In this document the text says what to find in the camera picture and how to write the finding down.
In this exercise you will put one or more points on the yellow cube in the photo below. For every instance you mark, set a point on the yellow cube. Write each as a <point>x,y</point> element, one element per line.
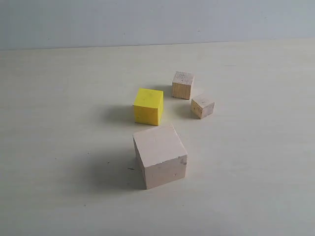
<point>148,106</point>

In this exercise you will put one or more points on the large pale wooden cube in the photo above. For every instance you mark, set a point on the large pale wooden cube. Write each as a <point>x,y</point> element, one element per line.
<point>161,155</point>

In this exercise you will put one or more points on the medium natural wooden cube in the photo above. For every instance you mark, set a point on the medium natural wooden cube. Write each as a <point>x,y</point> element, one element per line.
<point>182,85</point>

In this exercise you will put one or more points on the small natural wooden cube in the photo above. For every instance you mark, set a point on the small natural wooden cube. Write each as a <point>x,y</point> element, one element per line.
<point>202,105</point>

